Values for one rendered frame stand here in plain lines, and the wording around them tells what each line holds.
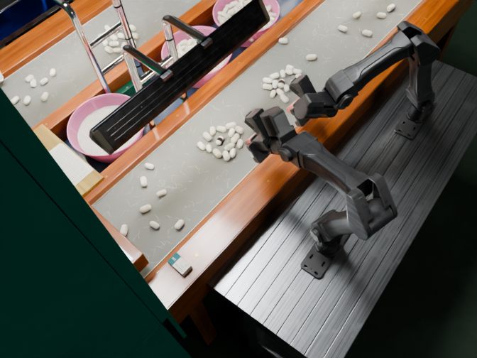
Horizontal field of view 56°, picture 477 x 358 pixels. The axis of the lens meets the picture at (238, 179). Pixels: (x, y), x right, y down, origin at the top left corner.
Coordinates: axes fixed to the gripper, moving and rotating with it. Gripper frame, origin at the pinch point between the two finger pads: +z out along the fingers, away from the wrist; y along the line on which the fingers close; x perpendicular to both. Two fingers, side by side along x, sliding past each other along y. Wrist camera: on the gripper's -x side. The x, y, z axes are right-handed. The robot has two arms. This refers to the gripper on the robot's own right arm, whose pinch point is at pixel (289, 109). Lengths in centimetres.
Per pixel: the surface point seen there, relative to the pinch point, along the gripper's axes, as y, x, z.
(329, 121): -7.6, 10.3, -6.0
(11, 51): 43, -63, 80
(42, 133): 59, -35, 46
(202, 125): 19.6, -8.9, 20.5
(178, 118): 23.9, -15.2, 24.1
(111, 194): 58, -11, 23
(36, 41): 34, -61, 78
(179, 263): 59, 8, -6
